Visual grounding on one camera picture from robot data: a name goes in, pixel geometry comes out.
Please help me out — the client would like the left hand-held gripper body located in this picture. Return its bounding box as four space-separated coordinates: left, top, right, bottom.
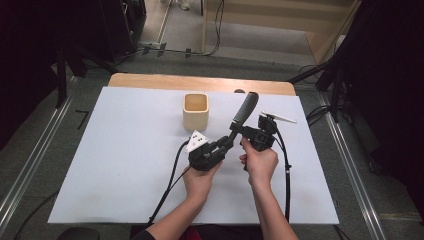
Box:
185 130 231 172

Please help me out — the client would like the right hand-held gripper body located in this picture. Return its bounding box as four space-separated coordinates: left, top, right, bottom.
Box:
248 111 298 152

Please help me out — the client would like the black kitchen knife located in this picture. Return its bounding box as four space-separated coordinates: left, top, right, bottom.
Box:
227 91 260 146

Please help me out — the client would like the beige square holder cup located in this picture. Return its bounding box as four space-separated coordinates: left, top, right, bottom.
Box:
182 92 210 132

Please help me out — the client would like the person's left hand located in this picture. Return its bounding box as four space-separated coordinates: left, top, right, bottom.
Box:
181 161 224 204

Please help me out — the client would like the person's right hand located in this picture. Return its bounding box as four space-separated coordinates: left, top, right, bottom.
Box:
239 136 280 188

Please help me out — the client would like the wooden table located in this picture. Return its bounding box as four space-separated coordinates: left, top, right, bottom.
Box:
108 73 297 97

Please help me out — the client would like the person's red and black clothing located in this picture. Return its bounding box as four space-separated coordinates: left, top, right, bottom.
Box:
129 224 256 240

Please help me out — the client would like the black metal stand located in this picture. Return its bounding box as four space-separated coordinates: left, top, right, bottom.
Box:
54 43 118 109
288 49 345 123

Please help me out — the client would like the white board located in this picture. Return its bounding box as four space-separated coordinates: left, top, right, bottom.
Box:
47 86 340 225

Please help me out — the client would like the light wooden furniture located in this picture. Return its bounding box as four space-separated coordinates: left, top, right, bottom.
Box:
201 0 363 65

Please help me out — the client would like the black equipment cabinet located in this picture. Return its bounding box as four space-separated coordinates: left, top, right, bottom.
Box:
99 0 148 64

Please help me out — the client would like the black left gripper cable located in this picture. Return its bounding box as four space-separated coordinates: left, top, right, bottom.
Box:
147 139 192 225

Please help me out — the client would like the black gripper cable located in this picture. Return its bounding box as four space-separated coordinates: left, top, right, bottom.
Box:
147 139 192 225
272 128 293 223

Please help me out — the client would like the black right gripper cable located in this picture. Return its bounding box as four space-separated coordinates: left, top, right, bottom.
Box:
272 128 293 223

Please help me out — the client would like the bundle of black floor cables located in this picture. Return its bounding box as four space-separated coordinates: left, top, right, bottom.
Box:
305 104 332 127

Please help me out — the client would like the metal floor rail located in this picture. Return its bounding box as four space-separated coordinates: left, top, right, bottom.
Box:
0 76 82 231
314 89 388 240

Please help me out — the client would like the hanging black cable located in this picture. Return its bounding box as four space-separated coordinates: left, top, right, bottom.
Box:
204 0 225 57

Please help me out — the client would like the black floor cable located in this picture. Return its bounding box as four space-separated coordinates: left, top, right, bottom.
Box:
13 189 60 240

